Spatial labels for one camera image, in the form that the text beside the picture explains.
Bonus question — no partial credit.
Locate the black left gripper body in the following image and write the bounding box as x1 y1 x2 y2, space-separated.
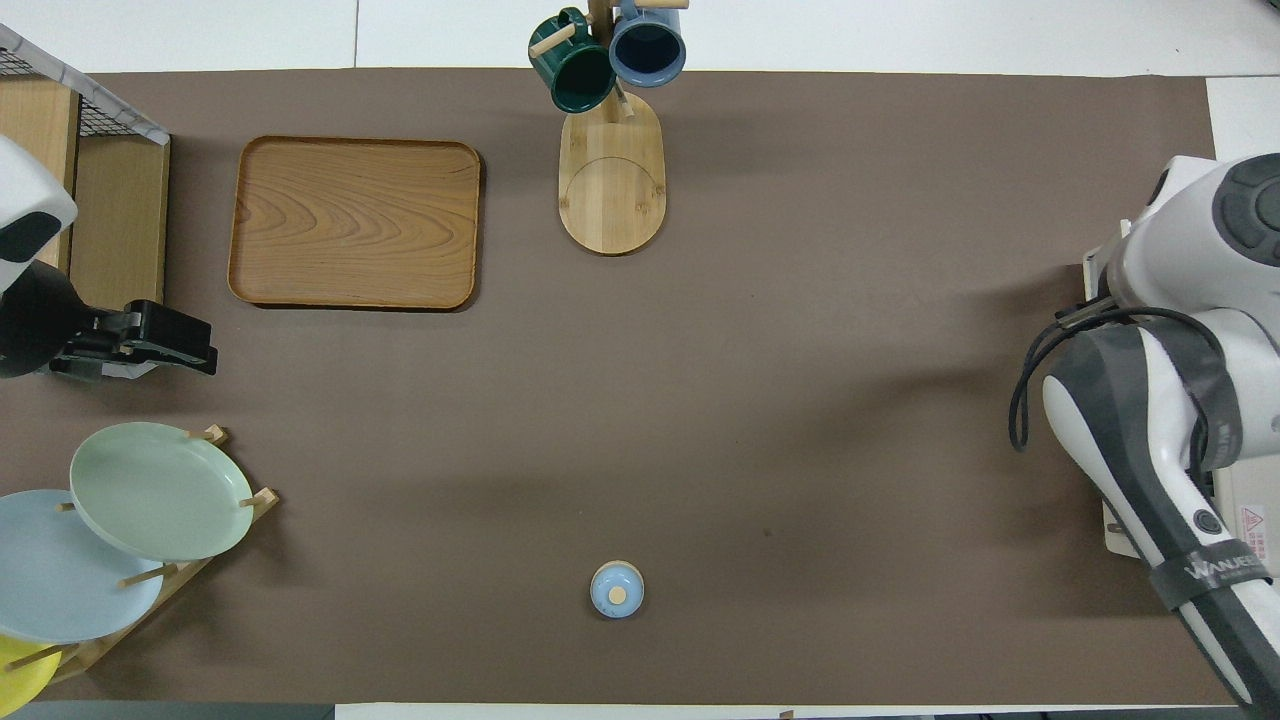
0 261 132 380

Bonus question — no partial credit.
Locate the beige toaster oven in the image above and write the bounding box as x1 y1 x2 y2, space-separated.
1083 218 1280 580

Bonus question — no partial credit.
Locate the two-tier wooden shelf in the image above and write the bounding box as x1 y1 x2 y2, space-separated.
0 75 172 379

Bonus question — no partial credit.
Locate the pale green plate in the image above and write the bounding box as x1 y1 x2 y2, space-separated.
69 421 256 563

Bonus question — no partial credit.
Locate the wooden plate rack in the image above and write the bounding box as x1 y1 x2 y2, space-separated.
5 425 280 687

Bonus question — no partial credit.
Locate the rectangular wooden tray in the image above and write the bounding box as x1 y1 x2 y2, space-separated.
227 135 484 312

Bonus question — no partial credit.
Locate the grey white cloth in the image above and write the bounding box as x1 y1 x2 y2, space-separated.
0 22 171 147

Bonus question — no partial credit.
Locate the light blue racked plate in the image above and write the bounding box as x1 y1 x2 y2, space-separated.
0 489 167 645

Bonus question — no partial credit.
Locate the yellow plate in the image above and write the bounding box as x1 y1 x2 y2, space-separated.
0 635 60 718

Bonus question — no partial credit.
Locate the wooden mug tree stand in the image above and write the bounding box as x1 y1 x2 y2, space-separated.
528 0 691 257

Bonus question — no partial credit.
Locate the dark green mug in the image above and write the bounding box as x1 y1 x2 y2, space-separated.
528 8 618 114

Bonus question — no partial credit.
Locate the small blue lidded jar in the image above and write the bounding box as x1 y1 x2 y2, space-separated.
590 560 646 620

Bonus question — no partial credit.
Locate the brown table mat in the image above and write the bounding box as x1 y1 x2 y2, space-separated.
0 68 1273 706

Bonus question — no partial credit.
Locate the blue mug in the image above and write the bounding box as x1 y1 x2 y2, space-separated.
608 0 688 89

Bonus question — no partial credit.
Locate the red warning sticker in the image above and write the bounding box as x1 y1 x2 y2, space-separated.
1240 505 1272 563

